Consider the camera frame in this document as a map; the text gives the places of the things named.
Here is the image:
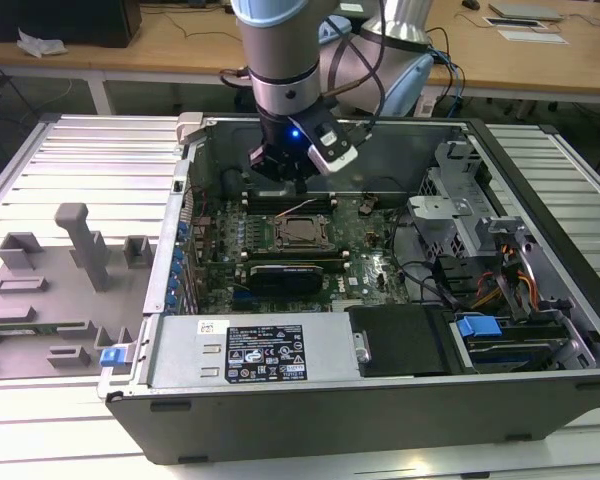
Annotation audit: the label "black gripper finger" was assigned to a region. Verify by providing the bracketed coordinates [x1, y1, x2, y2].
[248, 144, 309, 195]

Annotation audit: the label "metal socket cover frame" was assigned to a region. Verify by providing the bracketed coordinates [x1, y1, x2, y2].
[274, 215, 337, 250]

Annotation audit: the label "CPU socket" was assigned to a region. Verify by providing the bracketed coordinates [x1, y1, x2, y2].
[272, 214, 339, 251]

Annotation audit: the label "black graphics card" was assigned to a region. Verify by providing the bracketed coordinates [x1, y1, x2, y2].
[248, 263, 327, 302]

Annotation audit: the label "wooden desk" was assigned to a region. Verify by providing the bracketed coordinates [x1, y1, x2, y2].
[0, 0, 600, 114]

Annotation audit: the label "green motherboard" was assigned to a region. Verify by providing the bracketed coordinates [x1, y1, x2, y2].
[194, 194, 416, 316]

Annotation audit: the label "perforated metal drive cage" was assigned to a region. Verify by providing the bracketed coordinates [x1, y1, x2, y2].
[408, 139, 486, 251]

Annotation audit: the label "grey power supply unit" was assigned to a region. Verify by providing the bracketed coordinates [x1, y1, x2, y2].
[147, 313, 364, 389]

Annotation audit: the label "black plastic shroud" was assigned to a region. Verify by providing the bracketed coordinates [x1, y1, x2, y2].
[347, 304, 454, 379]

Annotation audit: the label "black computer box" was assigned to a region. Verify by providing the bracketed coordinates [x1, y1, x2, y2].
[0, 0, 142, 49]

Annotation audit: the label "blue plastic latch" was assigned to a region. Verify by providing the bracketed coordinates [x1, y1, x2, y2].
[101, 346, 136, 370]

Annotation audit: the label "grey parts rack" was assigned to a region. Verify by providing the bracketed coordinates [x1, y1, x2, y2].
[0, 202, 156, 384]

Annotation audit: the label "crumpled white paper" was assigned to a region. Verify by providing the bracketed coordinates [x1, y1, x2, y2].
[17, 27, 69, 59]

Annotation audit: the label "black framed tray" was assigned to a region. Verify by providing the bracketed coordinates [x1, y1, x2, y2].
[482, 16, 546, 30]

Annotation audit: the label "white paper sheet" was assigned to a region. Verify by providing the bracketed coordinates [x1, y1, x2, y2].
[498, 28, 570, 46]

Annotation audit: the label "black grey PC case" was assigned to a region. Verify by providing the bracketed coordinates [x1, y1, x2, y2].
[97, 112, 600, 466]

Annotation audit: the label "blue disk carrier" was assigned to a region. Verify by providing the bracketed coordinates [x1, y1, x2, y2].
[457, 314, 504, 347]

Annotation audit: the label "grey laptop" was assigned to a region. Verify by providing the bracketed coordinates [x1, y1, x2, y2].
[488, 2, 564, 22]

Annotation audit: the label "green RAM stick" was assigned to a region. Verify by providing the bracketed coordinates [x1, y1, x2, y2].
[0, 324, 61, 337]

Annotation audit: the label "hard disk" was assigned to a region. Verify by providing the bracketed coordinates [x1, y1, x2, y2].
[467, 324, 571, 374]

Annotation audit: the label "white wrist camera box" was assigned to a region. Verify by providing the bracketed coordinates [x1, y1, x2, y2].
[307, 122, 360, 176]

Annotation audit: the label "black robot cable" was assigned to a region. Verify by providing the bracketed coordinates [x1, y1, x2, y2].
[352, 0, 389, 146]

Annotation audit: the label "blue cable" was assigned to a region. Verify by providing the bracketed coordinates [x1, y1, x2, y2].
[429, 44, 469, 119]

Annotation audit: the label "black wire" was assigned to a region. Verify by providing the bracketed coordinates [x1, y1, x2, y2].
[392, 209, 461, 306]

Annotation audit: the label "orange yellow power wires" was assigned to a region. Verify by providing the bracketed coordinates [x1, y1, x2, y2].
[472, 242, 539, 309]

